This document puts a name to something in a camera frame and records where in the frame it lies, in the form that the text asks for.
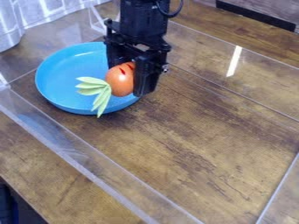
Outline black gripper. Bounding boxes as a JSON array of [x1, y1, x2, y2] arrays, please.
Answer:
[[104, 0, 171, 97]]

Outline orange toy carrot green leaves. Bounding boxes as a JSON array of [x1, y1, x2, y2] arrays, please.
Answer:
[[74, 61, 136, 117]]

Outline blue round plastic tray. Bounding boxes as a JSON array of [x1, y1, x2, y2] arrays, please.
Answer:
[[33, 41, 140, 116]]

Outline dark baseboard strip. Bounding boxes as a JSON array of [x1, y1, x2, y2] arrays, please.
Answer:
[[216, 0, 295, 32]]

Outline white grey patterned curtain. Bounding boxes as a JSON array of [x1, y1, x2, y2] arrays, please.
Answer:
[[0, 0, 109, 53]]

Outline clear acrylic triangular bracket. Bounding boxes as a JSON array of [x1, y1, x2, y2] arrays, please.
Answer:
[[88, 0, 120, 35]]

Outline black cable loop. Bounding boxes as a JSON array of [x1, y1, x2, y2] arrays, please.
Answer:
[[155, 0, 184, 18]]

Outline clear acrylic enclosure panel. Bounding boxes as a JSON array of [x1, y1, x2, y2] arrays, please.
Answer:
[[0, 84, 203, 224]]

